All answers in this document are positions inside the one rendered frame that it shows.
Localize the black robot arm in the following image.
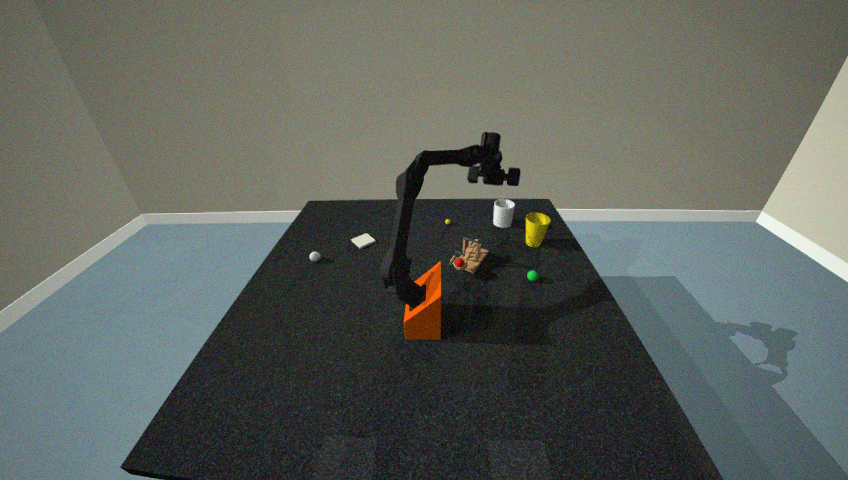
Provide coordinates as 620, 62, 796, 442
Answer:
379, 132, 503, 312

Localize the white cup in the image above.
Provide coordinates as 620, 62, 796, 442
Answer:
493, 199, 515, 228

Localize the wooden catapult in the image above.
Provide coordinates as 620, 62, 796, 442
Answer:
449, 237, 489, 273

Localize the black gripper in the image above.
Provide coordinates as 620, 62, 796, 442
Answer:
468, 161, 520, 186

